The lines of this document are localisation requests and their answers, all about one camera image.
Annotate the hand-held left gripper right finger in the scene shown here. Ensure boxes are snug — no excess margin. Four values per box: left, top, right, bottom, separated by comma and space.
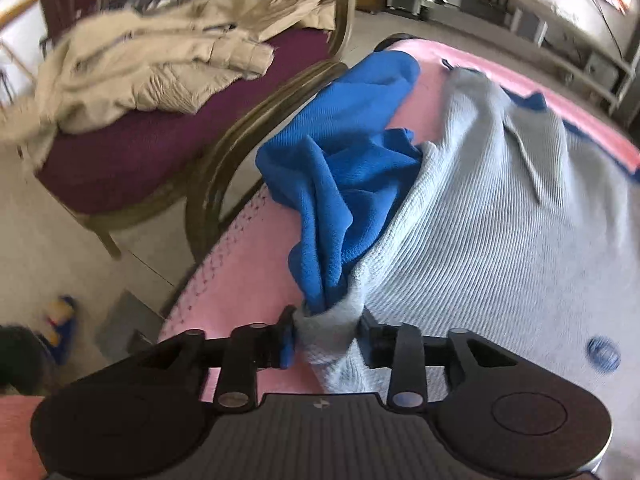
357, 307, 522, 412

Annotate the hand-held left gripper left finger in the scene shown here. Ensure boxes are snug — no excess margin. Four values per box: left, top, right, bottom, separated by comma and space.
134, 305, 299, 414

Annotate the grey and blue sweatshirt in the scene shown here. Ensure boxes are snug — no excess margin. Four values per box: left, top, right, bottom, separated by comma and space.
255, 50, 640, 480

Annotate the pink blanket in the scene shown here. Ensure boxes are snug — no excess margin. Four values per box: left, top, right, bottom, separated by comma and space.
157, 37, 640, 406

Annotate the grey block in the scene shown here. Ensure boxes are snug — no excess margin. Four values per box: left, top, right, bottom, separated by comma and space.
94, 289, 167, 362

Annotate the blue and yellow toy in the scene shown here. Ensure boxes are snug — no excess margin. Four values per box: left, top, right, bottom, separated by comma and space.
39, 294, 79, 367

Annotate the dark cloth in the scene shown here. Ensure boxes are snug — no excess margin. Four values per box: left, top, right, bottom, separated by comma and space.
0, 324, 57, 397

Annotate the person's pink fleece clothing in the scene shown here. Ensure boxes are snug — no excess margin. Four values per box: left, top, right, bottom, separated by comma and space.
0, 394, 48, 480

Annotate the beige jacket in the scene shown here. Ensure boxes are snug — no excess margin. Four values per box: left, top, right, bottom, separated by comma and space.
0, 0, 337, 161

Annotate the metal shelf rack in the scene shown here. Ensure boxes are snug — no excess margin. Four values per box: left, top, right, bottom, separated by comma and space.
430, 0, 640, 126

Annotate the maroon chair with gold frame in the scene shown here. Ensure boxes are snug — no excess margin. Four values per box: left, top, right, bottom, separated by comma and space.
35, 0, 362, 267

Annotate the wooden stick frame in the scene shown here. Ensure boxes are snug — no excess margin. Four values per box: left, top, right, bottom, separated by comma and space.
0, 2, 43, 108

